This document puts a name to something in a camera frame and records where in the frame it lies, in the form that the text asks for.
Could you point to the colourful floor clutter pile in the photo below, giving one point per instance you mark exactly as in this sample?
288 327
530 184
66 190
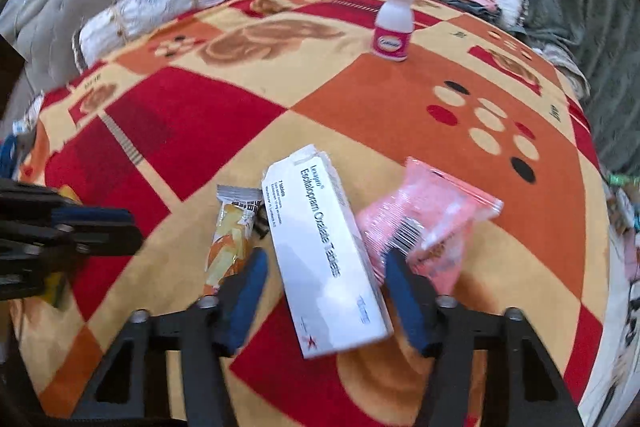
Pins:
625 202

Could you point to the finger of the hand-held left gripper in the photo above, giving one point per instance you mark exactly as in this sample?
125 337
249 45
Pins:
95 216
105 241

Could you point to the red orange printed blanket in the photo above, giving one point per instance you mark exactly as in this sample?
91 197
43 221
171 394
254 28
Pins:
200 117

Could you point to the long white medicine box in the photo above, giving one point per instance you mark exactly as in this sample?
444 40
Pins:
320 257

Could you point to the grey bedding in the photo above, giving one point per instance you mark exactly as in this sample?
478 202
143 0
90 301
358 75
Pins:
560 62

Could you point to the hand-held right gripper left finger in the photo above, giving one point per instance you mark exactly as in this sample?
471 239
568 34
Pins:
247 292

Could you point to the pink plastic packet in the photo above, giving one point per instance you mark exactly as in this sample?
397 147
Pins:
425 217

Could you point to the white bottle pink label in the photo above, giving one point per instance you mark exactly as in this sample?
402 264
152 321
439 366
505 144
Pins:
392 32

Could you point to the orange snack wrapper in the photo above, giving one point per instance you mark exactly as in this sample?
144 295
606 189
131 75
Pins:
230 237

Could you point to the small white crumpled cloth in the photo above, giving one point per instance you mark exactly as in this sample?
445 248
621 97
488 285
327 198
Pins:
25 129

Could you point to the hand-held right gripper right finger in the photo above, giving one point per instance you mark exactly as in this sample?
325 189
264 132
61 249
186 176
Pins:
400 297

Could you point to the dark cloth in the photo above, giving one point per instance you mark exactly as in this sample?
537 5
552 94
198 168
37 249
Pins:
470 10

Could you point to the cream bolster pillow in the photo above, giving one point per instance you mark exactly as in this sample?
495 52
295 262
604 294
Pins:
150 7

